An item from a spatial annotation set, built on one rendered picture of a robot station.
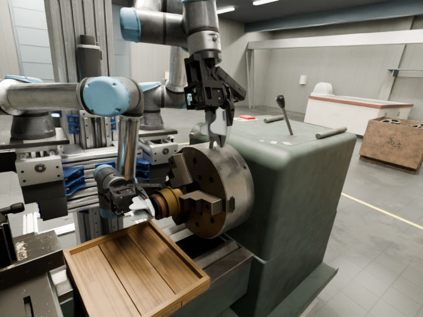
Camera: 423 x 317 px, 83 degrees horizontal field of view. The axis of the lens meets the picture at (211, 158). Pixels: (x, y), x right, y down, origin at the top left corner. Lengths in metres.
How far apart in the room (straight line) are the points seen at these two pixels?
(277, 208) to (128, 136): 0.59
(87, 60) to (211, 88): 0.81
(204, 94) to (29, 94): 0.60
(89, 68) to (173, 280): 0.95
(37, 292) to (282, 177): 0.68
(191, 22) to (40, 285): 0.68
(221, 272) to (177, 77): 0.84
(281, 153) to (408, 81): 10.00
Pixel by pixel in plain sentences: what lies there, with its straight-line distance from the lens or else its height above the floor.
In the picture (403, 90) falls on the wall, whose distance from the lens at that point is 10.69.
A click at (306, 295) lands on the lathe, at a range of 1.33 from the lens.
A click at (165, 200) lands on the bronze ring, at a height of 1.10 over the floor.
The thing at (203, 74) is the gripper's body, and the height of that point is 1.45.
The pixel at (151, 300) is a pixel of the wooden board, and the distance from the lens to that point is 0.75.
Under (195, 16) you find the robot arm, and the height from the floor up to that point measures 1.57.
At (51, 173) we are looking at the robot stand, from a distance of 1.08.
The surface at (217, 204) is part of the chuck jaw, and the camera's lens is 0.70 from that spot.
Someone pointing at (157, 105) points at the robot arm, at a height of 1.29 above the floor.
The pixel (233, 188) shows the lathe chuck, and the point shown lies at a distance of 0.71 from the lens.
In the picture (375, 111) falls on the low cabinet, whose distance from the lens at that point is 7.95.
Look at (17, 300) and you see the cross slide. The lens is 0.73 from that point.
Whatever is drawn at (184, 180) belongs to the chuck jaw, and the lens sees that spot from 0.78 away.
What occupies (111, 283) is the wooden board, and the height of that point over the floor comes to 0.89.
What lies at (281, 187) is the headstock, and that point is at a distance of 0.77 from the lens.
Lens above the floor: 1.46
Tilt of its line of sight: 20 degrees down
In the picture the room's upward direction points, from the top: 5 degrees clockwise
